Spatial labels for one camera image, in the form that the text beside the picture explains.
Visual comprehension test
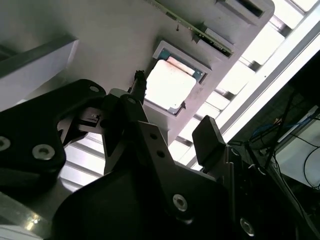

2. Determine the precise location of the silver CPU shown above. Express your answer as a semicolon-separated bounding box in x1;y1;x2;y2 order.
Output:
142;48;204;116

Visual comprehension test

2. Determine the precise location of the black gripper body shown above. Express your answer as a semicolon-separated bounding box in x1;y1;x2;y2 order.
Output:
51;159;237;240

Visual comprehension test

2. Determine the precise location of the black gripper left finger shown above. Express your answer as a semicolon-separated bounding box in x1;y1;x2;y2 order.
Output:
0;69;196;224

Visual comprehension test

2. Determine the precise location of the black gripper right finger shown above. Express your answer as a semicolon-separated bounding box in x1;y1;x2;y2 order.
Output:
191;114;262;240

